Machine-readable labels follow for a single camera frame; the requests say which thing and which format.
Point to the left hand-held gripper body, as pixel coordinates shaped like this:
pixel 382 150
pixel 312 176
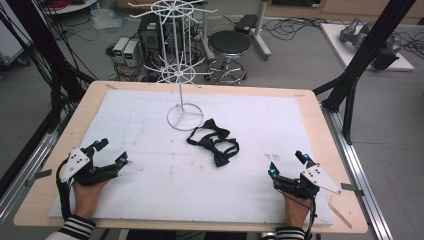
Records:
pixel 76 164

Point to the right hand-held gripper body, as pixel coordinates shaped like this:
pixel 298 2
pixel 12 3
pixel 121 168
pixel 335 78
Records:
pixel 320 178

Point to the black bow tie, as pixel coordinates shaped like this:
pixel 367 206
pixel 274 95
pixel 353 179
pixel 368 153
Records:
pixel 220 159
pixel 216 128

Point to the person's left hand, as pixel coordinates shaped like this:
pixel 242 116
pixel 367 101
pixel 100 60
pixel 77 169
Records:
pixel 86 200

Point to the person's right hand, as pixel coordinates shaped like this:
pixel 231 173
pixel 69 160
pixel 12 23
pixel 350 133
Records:
pixel 296 211

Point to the thin wooden stick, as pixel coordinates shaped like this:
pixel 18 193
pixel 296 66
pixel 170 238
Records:
pixel 340 216

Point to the white foam mat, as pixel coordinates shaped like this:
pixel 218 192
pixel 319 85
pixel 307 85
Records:
pixel 150 193

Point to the white power supply unit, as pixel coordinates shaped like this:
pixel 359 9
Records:
pixel 120 48
pixel 131 53

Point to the white platform board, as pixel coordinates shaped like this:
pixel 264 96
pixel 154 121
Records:
pixel 336 43

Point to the black computer tower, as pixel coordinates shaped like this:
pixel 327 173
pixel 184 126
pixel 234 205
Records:
pixel 148 33

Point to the white stand leg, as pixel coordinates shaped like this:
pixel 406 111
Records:
pixel 206 43
pixel 261 40

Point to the clear plastic bag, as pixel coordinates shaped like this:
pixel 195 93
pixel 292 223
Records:
pixel 105 18

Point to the grey robot part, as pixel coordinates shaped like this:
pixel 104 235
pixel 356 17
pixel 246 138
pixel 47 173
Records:
pixel 351 33

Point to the black round stool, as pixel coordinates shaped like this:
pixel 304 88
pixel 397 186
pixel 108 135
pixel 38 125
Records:
pixel 229 42

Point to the round white table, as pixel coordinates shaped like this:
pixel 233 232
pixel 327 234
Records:
pixel 76 6

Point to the black box device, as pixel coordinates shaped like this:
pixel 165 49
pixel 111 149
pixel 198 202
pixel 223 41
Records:
pixel 246 23

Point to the wooden cabinet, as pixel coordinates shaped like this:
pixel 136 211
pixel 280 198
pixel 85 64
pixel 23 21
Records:
pixel 350 9

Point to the grey metal bracket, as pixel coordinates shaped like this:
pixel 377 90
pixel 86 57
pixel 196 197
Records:
pixel 41 174
pixel 351 189

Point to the aluminium rail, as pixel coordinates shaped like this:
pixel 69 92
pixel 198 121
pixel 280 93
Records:
pixel 360 173
pixel 33 160

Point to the black frame strut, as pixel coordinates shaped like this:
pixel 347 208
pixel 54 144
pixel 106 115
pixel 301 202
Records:
pixel 366 50

